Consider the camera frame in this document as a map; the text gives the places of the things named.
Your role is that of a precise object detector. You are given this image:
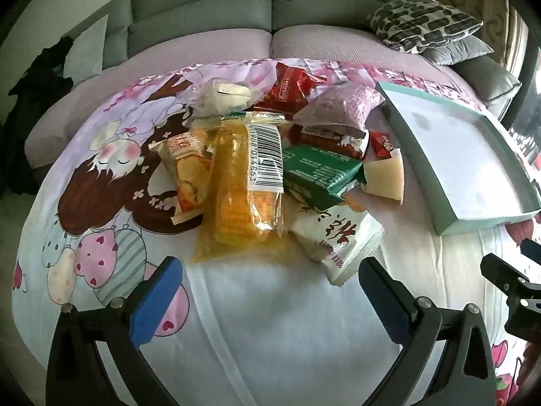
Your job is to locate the light grey pillow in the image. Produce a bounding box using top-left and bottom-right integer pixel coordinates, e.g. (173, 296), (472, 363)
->
(63, 14), (110, 81)

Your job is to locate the green snack packet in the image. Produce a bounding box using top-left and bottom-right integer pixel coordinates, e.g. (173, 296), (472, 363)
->
(282, 144), (368, 211)

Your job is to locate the small red snack packet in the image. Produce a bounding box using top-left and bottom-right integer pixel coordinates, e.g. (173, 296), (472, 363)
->
(370, 131), (400, 159)

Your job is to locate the black white patterned pillow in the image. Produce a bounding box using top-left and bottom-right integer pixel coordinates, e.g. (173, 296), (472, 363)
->
(367, 0), (485, 53)

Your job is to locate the white snack packet red print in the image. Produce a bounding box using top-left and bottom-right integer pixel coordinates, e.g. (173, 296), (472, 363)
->
(287, 197), (386, 286)

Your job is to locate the pink snack packet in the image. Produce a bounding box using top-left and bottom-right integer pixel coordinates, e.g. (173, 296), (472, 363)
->
(293, 84), (386, 136)

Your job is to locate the teal cardboard box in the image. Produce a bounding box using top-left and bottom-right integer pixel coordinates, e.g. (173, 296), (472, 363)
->
(374, 80), (541, 236)

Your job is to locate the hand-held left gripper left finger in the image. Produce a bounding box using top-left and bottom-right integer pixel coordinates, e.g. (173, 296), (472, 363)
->
(46, 256), (184, 406)

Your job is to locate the pink sofa seat cover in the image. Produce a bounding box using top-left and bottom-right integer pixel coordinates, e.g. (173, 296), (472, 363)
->
(23, 23), (487, 170)

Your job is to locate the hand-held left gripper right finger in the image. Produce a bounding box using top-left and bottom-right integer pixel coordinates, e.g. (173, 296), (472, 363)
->
(358, 256), (495, 406)

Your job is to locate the clear packet with green edges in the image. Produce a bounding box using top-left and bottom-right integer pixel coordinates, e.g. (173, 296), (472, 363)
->
(220, 111), (290, 124)

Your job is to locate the dark cloth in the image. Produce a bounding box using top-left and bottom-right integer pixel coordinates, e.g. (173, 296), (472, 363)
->
(8, 36), (74, 195)

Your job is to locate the pale yellow jelly cup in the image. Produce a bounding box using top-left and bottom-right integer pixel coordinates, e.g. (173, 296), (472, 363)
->
(364, 155), (405, 201)

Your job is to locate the orange chips packet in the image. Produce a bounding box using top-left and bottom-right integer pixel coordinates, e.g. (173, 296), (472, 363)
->
(148, 129), (216, 226)

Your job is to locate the printed pink blanket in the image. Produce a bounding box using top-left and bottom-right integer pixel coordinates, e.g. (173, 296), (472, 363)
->
(10, 59), (541, 406)

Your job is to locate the clear packet of white buns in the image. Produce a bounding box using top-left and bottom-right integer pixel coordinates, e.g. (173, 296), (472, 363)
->
(188, 78), (254, 117)

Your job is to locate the yellow clear snack packet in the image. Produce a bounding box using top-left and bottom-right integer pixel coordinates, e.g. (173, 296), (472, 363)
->
(192, 118), (292, 265)

